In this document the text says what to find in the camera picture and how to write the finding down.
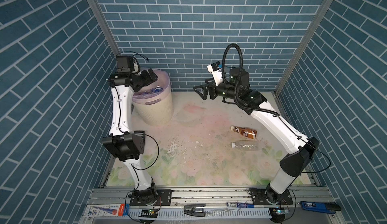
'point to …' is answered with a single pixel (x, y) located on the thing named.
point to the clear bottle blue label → (156, 90)
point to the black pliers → (194, 210)
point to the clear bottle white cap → (247, 145)
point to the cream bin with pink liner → (153, 103)
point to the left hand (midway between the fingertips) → (151, 77)
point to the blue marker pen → (239, 205)
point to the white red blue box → (102, 210)
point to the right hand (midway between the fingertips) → (198, 82)
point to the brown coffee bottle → (249, 133)
